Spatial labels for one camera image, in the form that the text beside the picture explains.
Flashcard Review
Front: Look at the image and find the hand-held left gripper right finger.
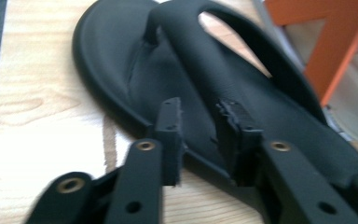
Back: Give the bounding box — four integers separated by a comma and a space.
213, 98, 265, 189

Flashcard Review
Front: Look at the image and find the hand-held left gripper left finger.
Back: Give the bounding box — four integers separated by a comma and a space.
153, 96, 186, 188

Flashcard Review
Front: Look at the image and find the black flip-flop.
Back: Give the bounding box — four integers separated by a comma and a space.
72, 0, 358, 220

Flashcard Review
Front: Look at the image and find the white two-tier shoe rack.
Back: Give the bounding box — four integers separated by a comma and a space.
251, 0, 358, 149

